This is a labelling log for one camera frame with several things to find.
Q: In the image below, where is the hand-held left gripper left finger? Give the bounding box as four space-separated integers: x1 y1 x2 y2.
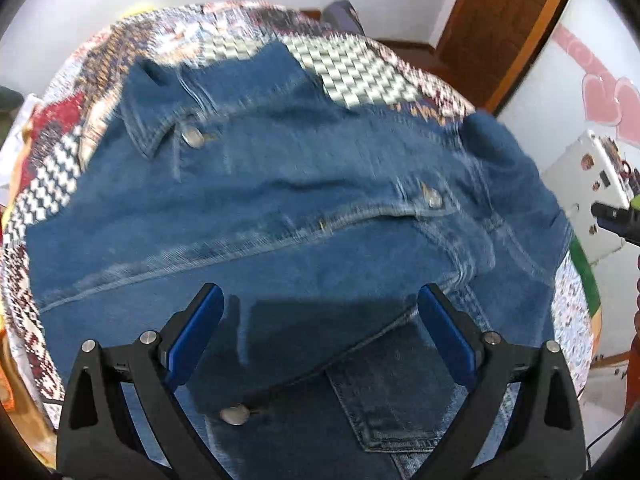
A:
56 283 236 480

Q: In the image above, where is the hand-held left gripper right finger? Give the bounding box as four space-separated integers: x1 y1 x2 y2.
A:
400 283 587 480

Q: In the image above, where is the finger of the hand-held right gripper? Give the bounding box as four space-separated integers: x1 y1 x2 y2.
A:
590 202 640 247

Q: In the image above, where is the blue denim jacket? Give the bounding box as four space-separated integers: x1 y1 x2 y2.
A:
25 42 574 480

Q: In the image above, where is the person's right forearm orange sleeve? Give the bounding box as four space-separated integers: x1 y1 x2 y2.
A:
624 332 640 413

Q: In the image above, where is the white perforated board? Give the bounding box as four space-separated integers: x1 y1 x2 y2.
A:
542 130 633 265

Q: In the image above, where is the brown wooden door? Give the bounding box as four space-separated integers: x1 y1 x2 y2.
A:
434 0 582 112

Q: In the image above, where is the patterned patchwork blanket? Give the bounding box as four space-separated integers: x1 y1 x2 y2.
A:
0 2 603 433

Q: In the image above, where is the yellow cloth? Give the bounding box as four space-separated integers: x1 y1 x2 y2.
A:
120 2 162 17

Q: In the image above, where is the dark blue object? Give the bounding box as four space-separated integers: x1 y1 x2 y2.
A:
321 0 364 37

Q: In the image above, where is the pink heart wall decoration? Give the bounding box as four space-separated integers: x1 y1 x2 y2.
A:
552 24 640 147

